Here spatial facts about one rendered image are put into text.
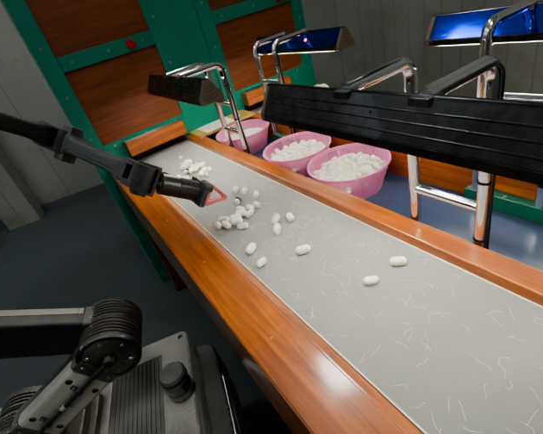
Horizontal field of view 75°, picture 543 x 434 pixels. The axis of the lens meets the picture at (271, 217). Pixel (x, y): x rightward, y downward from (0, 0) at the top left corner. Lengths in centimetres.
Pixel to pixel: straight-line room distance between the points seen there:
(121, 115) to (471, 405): 171
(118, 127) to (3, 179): 232
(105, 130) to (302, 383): 154
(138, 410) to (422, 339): 74
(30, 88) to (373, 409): 376
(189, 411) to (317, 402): 49
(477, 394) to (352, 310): 23
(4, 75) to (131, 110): 222
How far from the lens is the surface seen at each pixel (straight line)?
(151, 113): 191
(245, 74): 209
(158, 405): 107
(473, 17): 112
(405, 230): 84
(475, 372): 64
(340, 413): 57
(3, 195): 414
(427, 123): 51
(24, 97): 398
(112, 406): 114
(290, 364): 63
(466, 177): 110
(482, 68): 61
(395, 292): 73
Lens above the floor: 127
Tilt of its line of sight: 32 degrees down
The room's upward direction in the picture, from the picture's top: 17 degrees counter-clockwise
